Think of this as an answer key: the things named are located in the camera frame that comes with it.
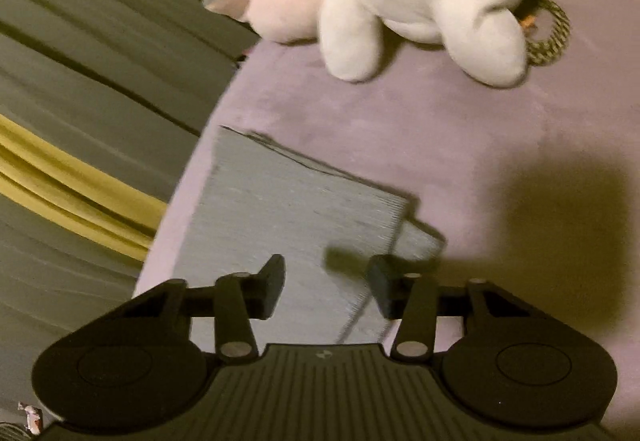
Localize yellow curtain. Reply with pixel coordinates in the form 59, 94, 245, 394
0, 114, 168, 262

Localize grey pants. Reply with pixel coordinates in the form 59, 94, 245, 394
175, 125, 447, 347

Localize red white small object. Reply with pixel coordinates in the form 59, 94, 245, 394
17, 401, 45, 435

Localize purple plush blanket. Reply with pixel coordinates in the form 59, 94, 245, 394
132, 0, 640, 422

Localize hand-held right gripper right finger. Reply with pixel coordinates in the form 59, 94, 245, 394
366, 253, 531, 365

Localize grey green curtain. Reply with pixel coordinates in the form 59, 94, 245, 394
0, 0, 278, 204
0, 201, 151, 422

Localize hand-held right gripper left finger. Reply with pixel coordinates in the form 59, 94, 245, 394
122, 253, 287, 365

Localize green black braided rope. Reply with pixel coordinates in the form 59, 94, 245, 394
517, 0, 572, 67

